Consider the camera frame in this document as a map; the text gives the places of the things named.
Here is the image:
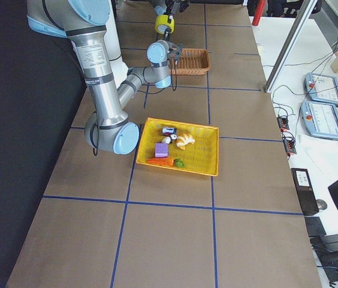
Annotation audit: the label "yellow tape roll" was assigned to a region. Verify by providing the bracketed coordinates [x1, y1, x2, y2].
[155, 14, 175, 35]

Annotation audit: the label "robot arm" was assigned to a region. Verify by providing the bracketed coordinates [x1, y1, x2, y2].
[27, 1, 183, 154]
[148, 0, 190, 16]

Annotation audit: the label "yellow plastic basket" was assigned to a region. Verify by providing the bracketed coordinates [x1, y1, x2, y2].
[136, 118, 219, 176]

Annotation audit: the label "brown wicker basket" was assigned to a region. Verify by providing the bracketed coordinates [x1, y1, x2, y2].
[170, 48, 210, 76]

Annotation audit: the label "white black toy figure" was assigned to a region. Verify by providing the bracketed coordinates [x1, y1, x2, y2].
[161, 134, 177, 144]

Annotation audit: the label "purple cube block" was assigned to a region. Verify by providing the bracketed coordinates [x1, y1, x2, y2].
[155, 143, 169, 158]

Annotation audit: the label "blue white toy car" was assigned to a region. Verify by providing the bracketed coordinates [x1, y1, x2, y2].
[162, 126, 177, 136]

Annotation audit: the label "toy croissant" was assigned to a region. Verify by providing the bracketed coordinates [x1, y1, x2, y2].
[176, 133, 195, 150]

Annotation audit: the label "orange toy carrot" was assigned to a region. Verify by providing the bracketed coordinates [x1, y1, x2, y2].
[146, 157, 185, 168]

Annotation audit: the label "black power strip orange plugs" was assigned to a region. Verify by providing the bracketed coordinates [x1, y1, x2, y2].
[276, 115, 297, 158]

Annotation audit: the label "black box white labels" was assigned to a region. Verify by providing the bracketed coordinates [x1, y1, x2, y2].
[291, 168, 319, 216]

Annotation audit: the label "lower teach pendant tablet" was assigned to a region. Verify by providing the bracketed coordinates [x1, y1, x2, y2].
[300, 101, 338, 141]

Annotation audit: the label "teach pendant tablet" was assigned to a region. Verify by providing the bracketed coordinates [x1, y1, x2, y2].
[304, 73, 338, 106]
[300, 101, 338, 141]

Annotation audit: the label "upper teach pendant tablet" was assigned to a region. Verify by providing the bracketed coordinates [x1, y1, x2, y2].
[304, 73, 338, 106]

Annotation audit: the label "red cylinder bottle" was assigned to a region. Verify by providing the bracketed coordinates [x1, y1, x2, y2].
[252, 0, 267, 26]

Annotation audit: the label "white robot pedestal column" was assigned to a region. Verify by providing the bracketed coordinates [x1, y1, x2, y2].
[104, 0, 128, 75]

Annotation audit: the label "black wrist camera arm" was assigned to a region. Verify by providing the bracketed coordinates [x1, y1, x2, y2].
[170, 43, 183, 65]

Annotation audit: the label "aluminium frame post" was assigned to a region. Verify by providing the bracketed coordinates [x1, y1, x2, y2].
[264, 0, 318, 93]

